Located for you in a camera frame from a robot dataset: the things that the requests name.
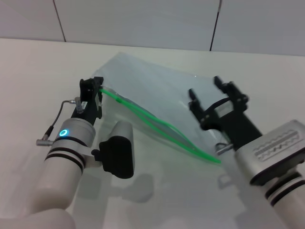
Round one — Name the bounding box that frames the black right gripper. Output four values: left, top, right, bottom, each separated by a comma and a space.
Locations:
188, 76, 263, 151

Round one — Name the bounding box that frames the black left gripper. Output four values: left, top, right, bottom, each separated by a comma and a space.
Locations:
71, 76, 104, 126

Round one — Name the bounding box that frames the clear green-zippered document bag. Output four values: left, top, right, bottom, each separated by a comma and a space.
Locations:
91, 52, 233, 165

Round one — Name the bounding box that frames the right gripper metal connector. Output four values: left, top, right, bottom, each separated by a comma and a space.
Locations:
215, 142, 234, 155

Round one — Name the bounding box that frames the left wrist camera housing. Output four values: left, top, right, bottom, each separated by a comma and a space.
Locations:
91, 121, 135, 179

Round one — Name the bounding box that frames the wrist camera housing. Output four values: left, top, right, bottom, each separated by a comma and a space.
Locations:
91, 121, 135, 179
234, 120, 305, 187

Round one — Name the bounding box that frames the right wrist camera housing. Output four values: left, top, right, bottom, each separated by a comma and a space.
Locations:
234, 120, 305, 187

